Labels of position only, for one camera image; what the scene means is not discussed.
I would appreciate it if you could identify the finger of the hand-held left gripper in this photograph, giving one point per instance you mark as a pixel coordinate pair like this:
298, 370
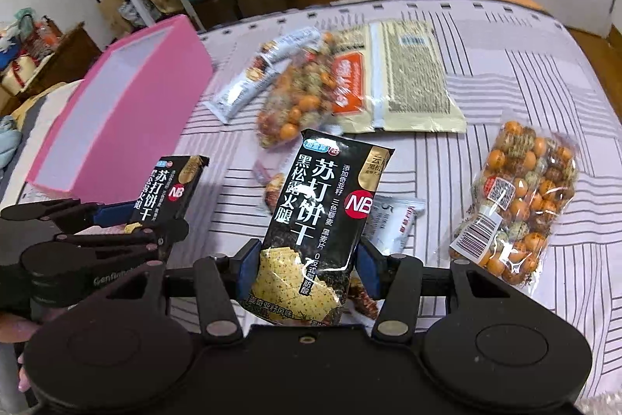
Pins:
155, 242
111, 214

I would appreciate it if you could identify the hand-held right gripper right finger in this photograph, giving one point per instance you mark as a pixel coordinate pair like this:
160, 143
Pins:
370, 271

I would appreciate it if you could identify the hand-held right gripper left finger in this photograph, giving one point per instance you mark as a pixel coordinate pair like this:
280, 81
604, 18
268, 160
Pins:
250, 271

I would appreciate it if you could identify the small black cracker packet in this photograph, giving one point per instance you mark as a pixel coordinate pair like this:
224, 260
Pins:
167, 191

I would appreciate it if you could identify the large black cracker packet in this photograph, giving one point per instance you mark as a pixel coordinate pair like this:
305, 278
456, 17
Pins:
311, 220

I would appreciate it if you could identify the pink storage box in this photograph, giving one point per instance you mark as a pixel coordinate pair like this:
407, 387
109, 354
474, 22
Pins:
121, 104

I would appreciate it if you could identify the clear bag of coated peanuts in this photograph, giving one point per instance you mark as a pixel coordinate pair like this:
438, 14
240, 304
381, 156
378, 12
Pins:
525, 201
296, 99

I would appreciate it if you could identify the beige noodle bag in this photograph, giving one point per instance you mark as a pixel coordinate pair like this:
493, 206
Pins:
403, 74

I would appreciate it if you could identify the person's left hand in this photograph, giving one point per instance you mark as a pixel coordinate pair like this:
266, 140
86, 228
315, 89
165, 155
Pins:
13, 330

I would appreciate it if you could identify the small brown snack packet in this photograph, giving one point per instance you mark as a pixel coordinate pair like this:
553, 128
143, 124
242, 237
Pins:
363, 298

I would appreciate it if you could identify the small white snack packet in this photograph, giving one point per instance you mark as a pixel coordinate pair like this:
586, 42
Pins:
398, 223

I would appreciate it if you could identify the small red snack packet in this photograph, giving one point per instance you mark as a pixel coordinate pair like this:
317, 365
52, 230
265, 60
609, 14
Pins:
274, 194

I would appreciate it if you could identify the brown wooden cabinet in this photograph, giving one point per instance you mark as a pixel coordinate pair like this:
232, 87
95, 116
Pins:
63, 50

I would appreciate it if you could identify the long silver snack packet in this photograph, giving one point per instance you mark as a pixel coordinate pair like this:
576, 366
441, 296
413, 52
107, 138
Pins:
240, 91

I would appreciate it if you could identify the short silver snack packet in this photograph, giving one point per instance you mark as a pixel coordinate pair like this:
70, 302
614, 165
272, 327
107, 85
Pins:
282, 48

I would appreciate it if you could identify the striped bed sheet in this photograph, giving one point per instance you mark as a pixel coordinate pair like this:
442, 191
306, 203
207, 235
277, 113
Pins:
510, 74

